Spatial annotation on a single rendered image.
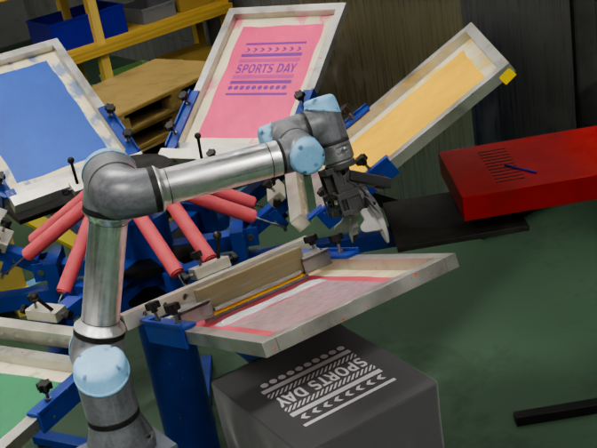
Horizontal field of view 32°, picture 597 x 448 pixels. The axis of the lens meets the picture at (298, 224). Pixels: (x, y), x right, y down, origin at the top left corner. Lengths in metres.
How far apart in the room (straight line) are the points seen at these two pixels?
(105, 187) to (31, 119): 2.47
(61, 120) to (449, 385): 2.01
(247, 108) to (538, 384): 1.68
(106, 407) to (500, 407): 2.43
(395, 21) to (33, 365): 3.07
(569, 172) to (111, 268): 1.87
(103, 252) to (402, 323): 2.94
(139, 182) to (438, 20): 3.49
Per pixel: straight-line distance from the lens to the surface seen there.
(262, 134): 2.30
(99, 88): 6.95
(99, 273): 2.31
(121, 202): 2.13
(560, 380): 4.55
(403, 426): 2.84
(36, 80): 4.76
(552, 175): 3.66
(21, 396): 3.22
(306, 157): 2.16
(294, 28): 4.59
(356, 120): 3.91
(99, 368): 2.26
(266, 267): 3.07
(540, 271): 5.41
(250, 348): 2.48
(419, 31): 5.55
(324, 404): 2.83
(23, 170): 4.40
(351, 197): 2.34
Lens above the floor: 2.51
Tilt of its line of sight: 24 degrees down
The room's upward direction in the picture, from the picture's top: 10 degrees counter-clockwise
